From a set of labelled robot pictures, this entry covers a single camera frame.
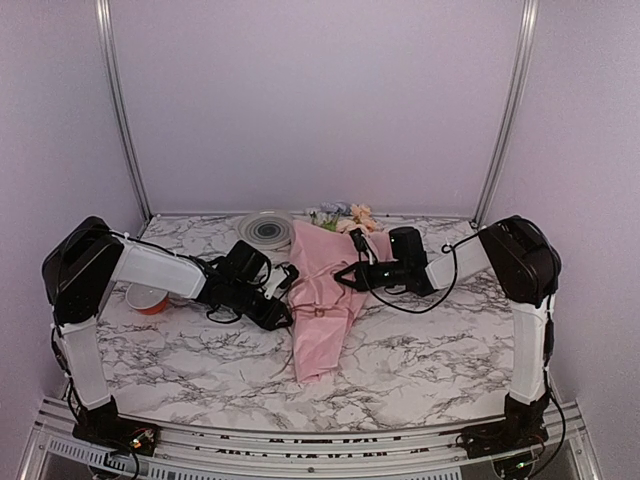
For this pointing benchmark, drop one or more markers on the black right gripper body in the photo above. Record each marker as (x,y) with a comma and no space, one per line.
(368,282)

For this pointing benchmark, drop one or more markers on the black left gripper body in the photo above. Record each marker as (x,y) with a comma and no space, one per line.
(261,317)

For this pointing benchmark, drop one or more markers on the pink wrapping paper sheet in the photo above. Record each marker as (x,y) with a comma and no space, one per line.
(314,248)

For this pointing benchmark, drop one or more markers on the blue fake flower stem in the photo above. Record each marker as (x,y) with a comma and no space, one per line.
(328,214)

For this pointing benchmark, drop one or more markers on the beige raffia ribbon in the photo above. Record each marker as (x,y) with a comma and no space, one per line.
(323,313)

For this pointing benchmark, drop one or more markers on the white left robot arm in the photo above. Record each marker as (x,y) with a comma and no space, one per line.
(80,273)

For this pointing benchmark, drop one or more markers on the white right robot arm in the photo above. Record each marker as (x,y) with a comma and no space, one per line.
(512,255)

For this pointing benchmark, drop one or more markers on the striped grey ceramic plate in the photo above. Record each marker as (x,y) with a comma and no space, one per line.
(266,230)

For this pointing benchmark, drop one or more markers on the white bowl with red outside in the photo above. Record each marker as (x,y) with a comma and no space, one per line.
(146,300)

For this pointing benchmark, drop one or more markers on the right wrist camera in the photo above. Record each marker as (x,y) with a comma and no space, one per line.
(361,245)

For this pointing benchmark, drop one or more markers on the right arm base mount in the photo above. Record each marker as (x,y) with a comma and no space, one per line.
(521,427)

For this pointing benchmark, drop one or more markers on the right aluminium frame post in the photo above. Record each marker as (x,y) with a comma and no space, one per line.
(515,92)

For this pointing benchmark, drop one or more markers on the aluminium frame post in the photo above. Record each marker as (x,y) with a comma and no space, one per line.
(109,52)
(515,92)

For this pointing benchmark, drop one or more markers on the aluminium front rail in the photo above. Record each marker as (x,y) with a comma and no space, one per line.
(447,451)

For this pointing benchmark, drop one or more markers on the left aluminium frame post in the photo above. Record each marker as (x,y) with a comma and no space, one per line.
(109,52)

